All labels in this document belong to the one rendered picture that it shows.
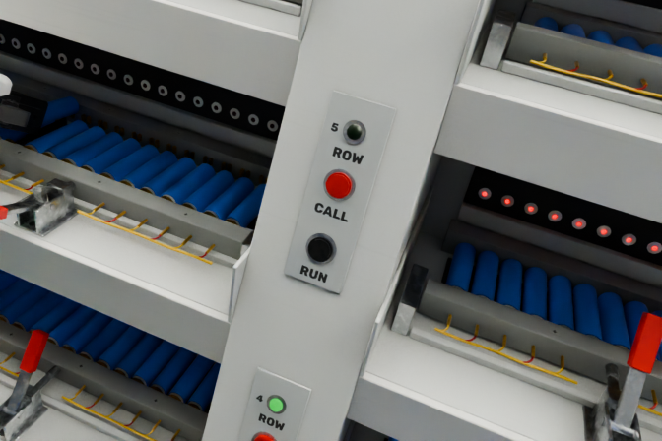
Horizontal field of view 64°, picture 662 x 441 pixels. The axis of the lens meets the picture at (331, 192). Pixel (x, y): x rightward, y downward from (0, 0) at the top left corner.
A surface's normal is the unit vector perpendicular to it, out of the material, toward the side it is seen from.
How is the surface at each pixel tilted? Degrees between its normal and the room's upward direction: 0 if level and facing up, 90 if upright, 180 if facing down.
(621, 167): 108
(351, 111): 90
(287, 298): 90
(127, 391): 18
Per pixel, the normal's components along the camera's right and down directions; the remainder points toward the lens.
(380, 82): -0.26, 0.17
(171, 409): 0.17, -0.84
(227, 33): -0.33, 0.45
